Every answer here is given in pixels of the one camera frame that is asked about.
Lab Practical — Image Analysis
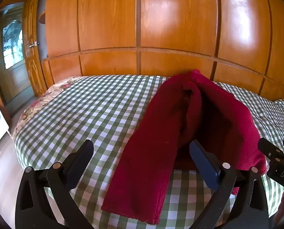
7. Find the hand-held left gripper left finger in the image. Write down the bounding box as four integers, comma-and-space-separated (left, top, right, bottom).
15, 139, 95, 229

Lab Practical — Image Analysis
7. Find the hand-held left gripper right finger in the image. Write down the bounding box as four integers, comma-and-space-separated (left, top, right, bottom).
189, 140, 269, 229

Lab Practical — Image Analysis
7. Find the red fleece garment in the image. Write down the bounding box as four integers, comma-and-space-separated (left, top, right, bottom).
101, 69, 267, 225

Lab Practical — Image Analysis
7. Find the green white checkered blanket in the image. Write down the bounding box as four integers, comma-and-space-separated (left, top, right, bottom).
13, 75, 284, 229

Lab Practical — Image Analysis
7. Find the floral bed sheet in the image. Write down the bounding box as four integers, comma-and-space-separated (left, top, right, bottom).
10, 76, 83, 139

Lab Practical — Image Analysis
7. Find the carved wooden door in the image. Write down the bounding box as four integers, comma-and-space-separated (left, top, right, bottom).
23, 0, 48, 98

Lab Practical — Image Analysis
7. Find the frosted glass door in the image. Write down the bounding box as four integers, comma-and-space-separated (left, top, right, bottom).
0, 2, 32, 106

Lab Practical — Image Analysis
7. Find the wooden wardrobe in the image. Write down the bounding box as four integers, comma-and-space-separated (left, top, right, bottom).
37, 0, 284, 101

